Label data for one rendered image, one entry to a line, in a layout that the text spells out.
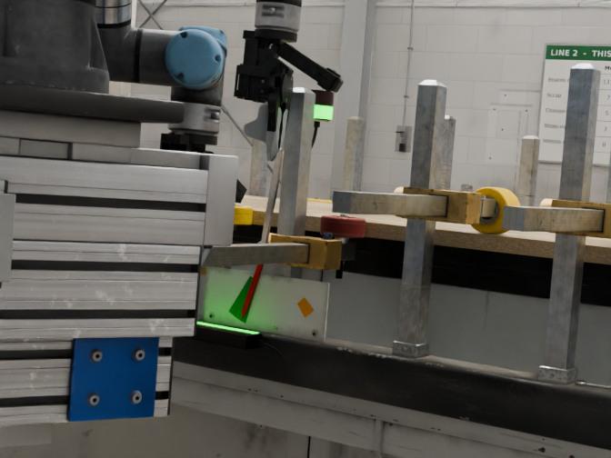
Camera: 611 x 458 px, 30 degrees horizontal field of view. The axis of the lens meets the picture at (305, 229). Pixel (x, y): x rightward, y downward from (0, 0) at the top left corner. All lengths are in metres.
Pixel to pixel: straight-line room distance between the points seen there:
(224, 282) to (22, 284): 1.00
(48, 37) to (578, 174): 0.91
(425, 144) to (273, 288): 0.37
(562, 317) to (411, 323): 0.25
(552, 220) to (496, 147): 7.80
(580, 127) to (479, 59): 7.71
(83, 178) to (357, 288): 1.14
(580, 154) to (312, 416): 0.65
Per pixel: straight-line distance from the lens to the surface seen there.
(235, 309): 2.01
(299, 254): 1.90
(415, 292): 1.83
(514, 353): 2.00
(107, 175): 1.07
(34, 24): 1.06
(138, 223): 1.09
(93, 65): 1.10
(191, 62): 1.53
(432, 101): 1.82
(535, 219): 1.46
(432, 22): 9.61
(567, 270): 1.72
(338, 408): 1.94
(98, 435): 2.62
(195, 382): 2.13
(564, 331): 1.73
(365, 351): 1.86
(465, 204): 1.78
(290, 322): 1.95
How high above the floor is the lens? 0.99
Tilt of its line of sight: 3 degrees down
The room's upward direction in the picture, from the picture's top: 4 degrees clockwise
